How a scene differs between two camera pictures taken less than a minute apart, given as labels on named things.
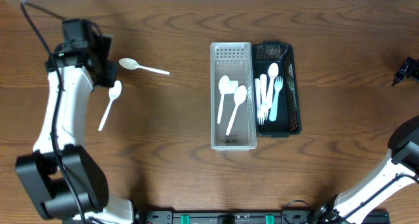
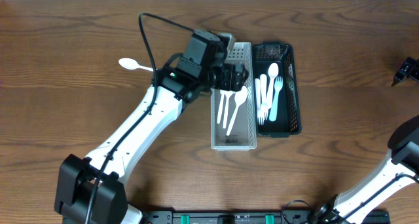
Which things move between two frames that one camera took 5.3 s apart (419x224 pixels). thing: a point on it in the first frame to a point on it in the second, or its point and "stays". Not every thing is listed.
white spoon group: x=273 y=71 stays
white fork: x=278 y=84 stays
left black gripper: x=107 y=73 to x=236 y=77
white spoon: x=113 y=92 to x=226 y=93
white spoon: x=239 y=97 stays
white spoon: x=130 y=63 stays
